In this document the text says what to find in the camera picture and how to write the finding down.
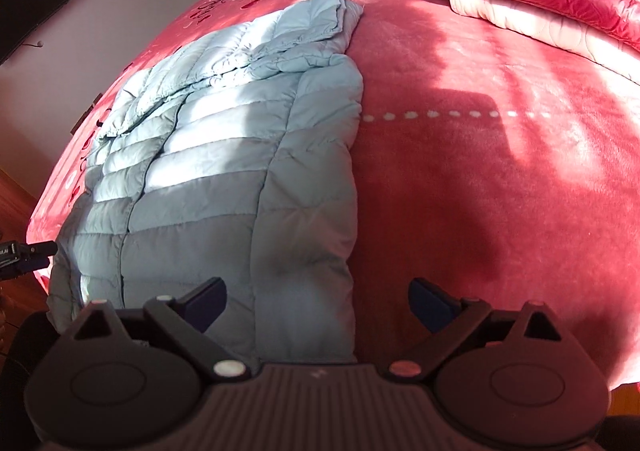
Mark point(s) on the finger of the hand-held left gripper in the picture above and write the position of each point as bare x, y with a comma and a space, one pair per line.
39, 262

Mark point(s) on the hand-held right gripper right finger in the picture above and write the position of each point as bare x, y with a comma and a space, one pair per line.
431, 307

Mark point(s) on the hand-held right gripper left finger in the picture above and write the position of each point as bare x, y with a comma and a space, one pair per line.
207, 302

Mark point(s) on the light blue puffer jacket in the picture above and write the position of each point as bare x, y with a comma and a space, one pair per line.
225, 191

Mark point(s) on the red printed bed blanket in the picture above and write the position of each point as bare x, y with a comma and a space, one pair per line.
475, 181

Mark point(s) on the white quilted jacket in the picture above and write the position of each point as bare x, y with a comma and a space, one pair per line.
540, 28

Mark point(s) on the black wall television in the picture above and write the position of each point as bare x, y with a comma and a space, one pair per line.
30, 6

